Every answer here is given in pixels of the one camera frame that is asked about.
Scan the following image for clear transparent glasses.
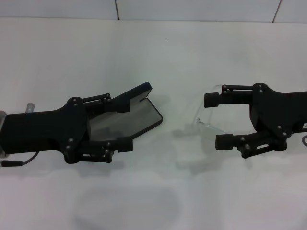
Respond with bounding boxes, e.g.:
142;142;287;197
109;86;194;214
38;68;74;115
189;83;231;135

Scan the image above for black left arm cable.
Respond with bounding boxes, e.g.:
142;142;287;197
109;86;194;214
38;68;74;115
0;149;39;168

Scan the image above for black glasses case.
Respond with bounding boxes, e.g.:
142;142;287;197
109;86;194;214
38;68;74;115
86;82;164;145

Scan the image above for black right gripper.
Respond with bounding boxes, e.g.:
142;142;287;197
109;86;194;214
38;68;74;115
203;82;307;159

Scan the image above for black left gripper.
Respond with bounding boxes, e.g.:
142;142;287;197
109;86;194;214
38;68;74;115
0;97;90;164

